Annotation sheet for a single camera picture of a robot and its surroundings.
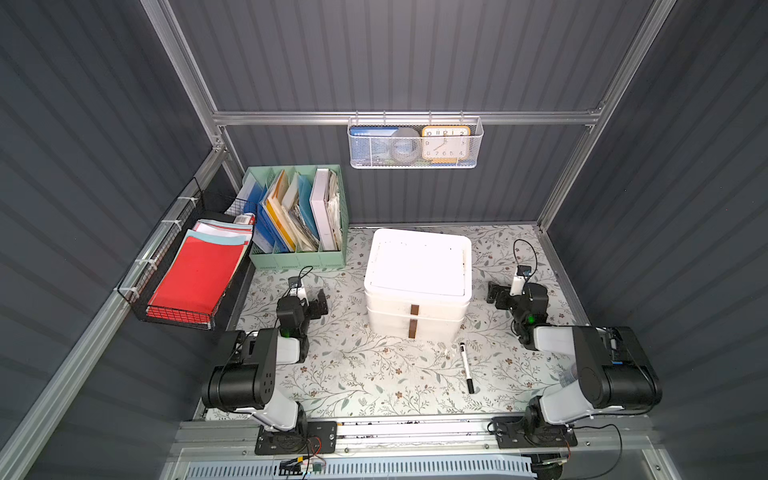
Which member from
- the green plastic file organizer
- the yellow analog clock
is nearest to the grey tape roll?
the yellow analog clock

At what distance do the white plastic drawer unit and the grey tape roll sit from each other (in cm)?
23

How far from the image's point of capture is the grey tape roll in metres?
0.88

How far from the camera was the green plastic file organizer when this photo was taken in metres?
0.96

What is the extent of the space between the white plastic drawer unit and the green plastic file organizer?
10.3 inches

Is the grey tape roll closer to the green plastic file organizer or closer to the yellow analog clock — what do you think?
the yellow analog clock

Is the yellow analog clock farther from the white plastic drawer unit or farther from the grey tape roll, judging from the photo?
the white plastic drawer unit

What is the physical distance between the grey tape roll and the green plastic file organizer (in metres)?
0.23

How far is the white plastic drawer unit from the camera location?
760 mm
